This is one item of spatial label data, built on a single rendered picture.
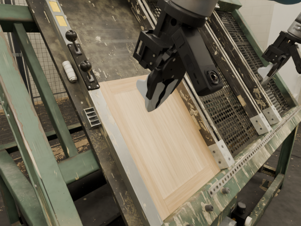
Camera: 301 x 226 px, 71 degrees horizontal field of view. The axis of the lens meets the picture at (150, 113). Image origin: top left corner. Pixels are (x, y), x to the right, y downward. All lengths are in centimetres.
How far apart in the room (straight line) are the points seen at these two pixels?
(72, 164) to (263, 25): 577
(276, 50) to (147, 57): 67
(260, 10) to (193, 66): 589
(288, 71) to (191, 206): 394
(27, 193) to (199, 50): 108
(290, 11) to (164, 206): 415
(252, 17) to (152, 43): 590
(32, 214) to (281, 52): 121
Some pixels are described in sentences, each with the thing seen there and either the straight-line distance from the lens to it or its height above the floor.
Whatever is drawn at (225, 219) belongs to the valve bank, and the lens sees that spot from 111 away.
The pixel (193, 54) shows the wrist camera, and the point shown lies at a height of 147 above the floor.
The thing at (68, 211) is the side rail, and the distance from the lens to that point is 66.
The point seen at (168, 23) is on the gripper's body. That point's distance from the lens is 39.
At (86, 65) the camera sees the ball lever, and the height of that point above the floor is 142.
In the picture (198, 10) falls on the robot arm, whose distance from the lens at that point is 35.
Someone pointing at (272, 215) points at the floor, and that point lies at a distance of 237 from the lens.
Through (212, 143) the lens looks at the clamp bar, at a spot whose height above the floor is 102.
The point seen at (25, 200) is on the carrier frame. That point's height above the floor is 79.
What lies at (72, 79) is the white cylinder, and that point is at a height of 135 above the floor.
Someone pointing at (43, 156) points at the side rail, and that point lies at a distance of 67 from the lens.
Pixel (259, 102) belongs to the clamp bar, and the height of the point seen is 104.
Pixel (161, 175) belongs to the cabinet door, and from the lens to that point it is 86.
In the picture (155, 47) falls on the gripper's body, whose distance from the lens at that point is 38.
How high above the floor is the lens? 150
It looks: 20 degrees down
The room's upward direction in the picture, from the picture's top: straight up
